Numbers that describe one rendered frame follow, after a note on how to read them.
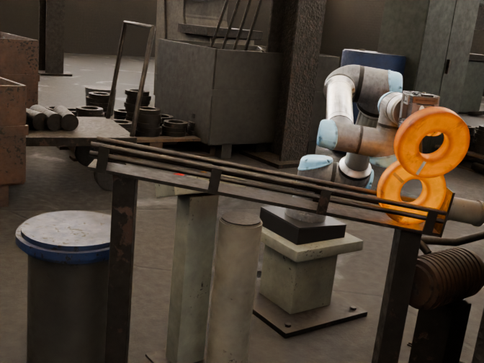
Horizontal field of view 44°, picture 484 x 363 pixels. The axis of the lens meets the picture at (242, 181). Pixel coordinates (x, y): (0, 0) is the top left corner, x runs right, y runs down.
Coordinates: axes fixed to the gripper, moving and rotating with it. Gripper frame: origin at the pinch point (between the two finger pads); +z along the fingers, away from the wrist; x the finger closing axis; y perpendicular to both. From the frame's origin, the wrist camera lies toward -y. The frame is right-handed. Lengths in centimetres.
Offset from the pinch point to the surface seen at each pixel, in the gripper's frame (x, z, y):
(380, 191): -7.7, -5.7, -14.7
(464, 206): 11.8, -5.7, -16.7
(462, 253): 17.9, -17.0, -31.9
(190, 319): -50, -41, -67
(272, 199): -31.8, -5.6, -18.2
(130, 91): -117, -334, -31
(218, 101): -50, -322, -32
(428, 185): 3.0, -6.4, -12.6
